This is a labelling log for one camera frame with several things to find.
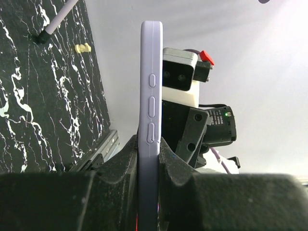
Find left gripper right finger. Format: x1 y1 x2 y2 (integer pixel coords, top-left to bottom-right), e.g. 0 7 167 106
159 141 308 231

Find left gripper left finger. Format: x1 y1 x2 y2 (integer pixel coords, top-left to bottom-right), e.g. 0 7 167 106
0 136 137 231

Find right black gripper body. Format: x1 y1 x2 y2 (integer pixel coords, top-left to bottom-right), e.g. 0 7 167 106
162 100 209 168

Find phone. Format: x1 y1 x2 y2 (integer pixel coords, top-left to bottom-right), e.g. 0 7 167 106
138 21 163 231

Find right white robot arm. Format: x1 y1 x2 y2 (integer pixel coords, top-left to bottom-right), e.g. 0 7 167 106
162 100 241 174

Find small beige scrap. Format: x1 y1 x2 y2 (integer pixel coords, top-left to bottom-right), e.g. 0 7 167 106
74 43 91 54

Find lilac tripod stand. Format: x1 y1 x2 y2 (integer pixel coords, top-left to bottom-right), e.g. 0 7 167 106
37 0 78 44

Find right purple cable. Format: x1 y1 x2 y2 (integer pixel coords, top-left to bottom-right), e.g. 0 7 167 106
210 148 231 174

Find aluminium frame rail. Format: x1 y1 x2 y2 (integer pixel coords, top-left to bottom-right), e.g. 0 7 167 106
69 129 120 172

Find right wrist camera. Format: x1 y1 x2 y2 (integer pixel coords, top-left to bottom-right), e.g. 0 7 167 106
162 48 215 107

